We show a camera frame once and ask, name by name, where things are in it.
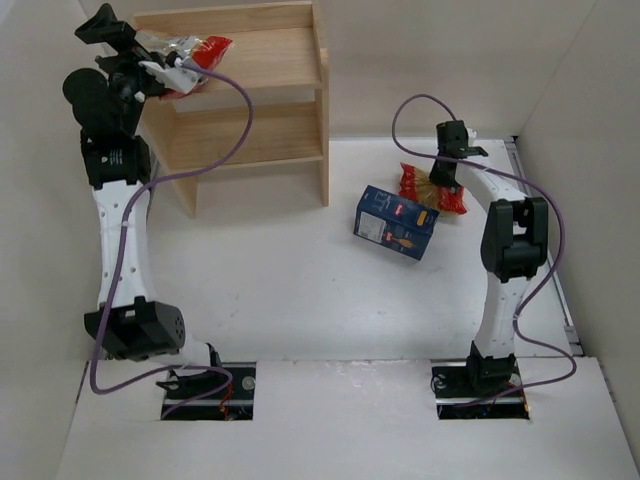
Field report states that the red pasta bag front side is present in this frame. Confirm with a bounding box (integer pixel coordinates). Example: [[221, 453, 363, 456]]
[[398, 163, 467, 216]]

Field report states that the red pasta bag label side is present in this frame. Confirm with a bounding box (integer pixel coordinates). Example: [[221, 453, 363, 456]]
[[135, 30, 233, 100]]

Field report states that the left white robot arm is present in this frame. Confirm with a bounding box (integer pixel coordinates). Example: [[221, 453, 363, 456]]
[[62, 3, 239, 399]]

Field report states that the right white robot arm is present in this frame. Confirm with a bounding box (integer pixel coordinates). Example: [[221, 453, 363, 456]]
[[429, 120, 549, 399]]

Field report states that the blue Barilla pasta box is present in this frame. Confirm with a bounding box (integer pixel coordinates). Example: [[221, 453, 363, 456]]
[[353, 185, 440, 261]]

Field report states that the wooden two-tier shelf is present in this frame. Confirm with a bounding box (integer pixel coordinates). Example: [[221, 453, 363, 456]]
[[131, 1, 329, 205]]

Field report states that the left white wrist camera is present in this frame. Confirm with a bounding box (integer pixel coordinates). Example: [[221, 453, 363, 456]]
[[138, 61, 200, 94]]

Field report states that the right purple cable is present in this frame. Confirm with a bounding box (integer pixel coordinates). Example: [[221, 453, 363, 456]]
[[391, 94, 579, 407]]

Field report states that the right aluminium rail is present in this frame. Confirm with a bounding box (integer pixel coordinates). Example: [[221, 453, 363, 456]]
[[504, 136, 584, 357]]

